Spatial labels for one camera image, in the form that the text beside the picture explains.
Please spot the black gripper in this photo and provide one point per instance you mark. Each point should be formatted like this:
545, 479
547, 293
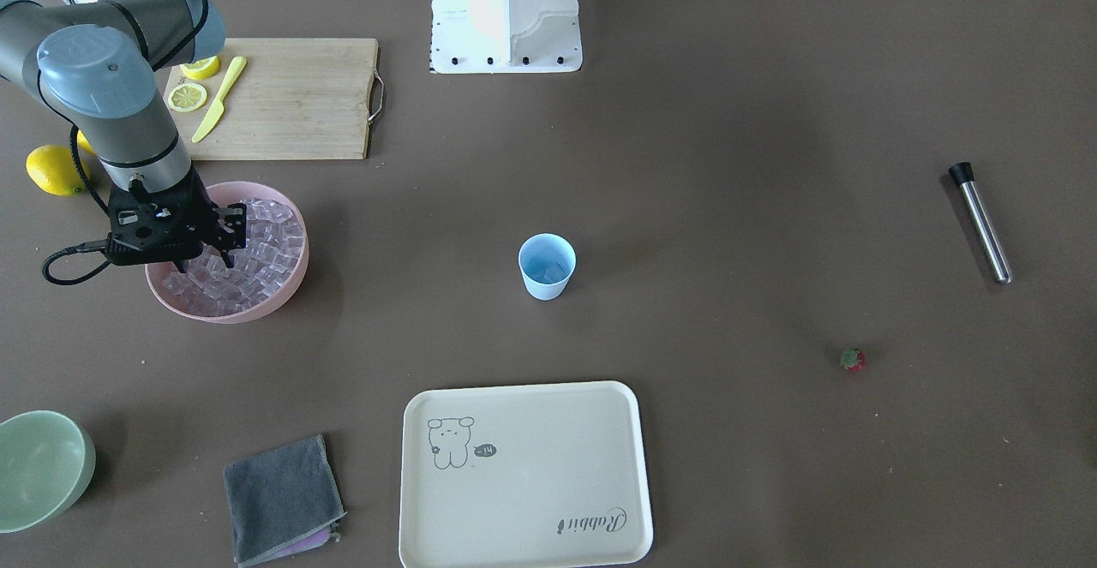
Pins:
199, 215

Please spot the red strawberry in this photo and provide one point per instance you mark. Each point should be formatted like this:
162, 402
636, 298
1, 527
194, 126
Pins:
852, 359

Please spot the steel muddler black cap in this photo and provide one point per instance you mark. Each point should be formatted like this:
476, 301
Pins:
962, 174

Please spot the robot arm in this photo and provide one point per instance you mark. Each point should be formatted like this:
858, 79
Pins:
93, 62

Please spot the clear ice cubes pile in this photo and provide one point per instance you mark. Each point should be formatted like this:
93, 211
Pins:
263, 270

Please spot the light blue cup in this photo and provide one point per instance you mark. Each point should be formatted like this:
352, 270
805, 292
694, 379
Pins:
546, 262

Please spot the pink bowl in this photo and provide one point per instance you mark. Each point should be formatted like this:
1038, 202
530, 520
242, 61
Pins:
224, 194

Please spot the yellow plastic knife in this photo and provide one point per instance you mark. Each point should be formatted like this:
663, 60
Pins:
216, 109

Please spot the lemon half lower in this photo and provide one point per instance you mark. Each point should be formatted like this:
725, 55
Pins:
187, 97

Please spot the lemon half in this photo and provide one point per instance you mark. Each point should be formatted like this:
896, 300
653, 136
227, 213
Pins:
187, 97
201, 69

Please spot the wooden cutting board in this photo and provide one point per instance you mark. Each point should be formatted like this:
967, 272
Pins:
296, 99

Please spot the lemon half upper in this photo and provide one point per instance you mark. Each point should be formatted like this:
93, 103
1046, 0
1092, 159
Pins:
201, 69

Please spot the whole yellow lemon inner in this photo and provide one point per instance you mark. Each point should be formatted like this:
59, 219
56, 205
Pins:
84, 144

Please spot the whole yellow lemon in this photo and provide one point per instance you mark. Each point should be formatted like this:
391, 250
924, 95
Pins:
84, 144
51, 168

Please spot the whole yellow lemon outer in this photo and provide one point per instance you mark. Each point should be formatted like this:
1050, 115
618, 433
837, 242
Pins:
51, 168

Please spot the grey folded cloth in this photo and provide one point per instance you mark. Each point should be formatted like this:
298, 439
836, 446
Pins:
282, 502

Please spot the pale green bowl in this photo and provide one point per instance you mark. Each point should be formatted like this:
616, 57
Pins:
47, 462

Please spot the cream rabbit tray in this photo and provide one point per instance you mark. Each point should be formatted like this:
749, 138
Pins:
550, 475

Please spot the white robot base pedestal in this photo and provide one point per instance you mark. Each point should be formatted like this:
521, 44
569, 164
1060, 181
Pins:
505, 37

